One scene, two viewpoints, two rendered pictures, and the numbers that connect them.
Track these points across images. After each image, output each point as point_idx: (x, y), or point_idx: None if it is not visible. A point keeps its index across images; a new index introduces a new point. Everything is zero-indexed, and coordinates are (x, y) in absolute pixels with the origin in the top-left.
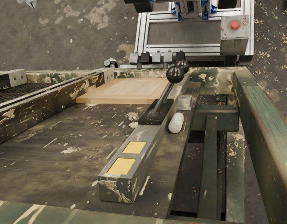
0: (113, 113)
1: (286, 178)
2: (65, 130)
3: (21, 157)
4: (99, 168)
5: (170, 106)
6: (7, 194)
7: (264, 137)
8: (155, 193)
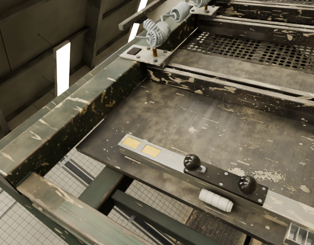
0: (283, 161)
1: (72, 196)
2: (235, 126)
3: (191, 111)
4: (160, 143)
5: (237, 195)
6: (151, 113)
7: (118, 223)
8: (123, 162)
